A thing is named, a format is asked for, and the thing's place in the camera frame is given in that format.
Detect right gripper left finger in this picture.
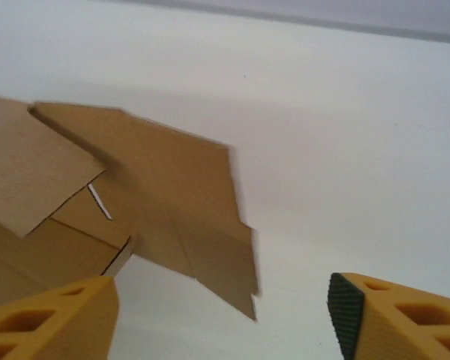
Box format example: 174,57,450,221
0,275,120,360

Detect brown cardboard box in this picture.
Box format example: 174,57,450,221
0,93,263,322

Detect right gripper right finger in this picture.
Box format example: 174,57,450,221
325,271,450,360

